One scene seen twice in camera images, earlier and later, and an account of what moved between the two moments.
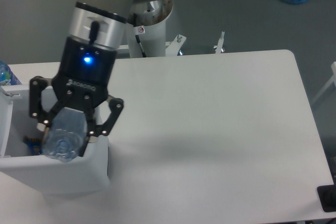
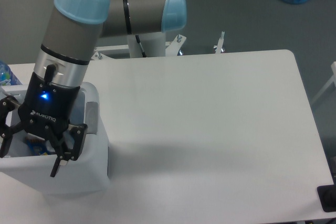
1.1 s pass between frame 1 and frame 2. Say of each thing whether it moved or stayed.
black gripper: moved
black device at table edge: stayed
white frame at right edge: stayed
